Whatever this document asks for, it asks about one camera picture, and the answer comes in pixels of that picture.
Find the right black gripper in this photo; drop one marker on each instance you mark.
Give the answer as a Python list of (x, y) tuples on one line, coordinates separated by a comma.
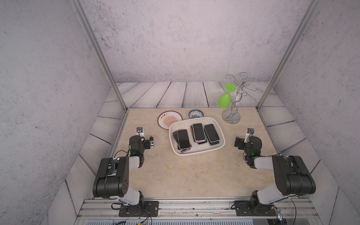
[(242, 143)]

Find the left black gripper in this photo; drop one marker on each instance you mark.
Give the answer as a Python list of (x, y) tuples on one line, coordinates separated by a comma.
[(147, 146)]

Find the phone with pink case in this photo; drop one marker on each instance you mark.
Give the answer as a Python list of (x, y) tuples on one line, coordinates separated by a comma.
[(183, 140)]

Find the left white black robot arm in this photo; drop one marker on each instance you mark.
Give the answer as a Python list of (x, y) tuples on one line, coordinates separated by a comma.
[(112, 179)]

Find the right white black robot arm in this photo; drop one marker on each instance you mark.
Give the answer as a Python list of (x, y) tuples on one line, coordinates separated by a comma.
[(292, 178)]

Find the white storage tray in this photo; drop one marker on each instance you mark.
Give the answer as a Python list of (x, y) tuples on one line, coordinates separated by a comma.
[(195, 148)]

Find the round plate with red rim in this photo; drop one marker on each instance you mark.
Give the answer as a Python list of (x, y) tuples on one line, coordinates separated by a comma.
[(166, 119)]

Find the green plastic wine glass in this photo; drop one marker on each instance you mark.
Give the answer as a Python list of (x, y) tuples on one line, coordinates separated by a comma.
[(225, 99)]

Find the small blue white dish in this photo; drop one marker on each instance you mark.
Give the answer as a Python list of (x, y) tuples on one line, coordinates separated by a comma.
[(196, 113)]

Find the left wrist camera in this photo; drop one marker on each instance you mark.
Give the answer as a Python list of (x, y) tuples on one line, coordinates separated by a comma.
[(140, 131)]

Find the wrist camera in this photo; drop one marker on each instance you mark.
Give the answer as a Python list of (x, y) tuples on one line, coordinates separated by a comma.
[(140, 131), (250, 131)]

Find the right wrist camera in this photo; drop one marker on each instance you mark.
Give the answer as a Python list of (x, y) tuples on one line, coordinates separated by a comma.
[(250, 131)]

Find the silver wire glass rack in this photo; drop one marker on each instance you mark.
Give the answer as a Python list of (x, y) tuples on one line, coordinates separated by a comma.
[(232, 116)]

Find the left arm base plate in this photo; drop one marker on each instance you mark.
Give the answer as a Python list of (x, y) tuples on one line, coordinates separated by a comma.
[(138, 208)]

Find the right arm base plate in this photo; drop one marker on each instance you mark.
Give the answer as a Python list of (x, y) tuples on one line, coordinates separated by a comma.
[(254, 208)]

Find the aluminium front rail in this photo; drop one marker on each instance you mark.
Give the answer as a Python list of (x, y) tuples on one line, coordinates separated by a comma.
[(292, 211)]

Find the right aluminium frame post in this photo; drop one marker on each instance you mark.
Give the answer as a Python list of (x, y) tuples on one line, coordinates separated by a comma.
[(309, 13)]

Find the aluminium frame post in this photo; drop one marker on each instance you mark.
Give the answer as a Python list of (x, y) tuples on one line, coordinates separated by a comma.
[(97, 50), (309, 13)]

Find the left aluminium frame post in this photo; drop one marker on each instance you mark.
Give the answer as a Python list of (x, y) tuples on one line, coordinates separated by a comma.
[(97, 50)]

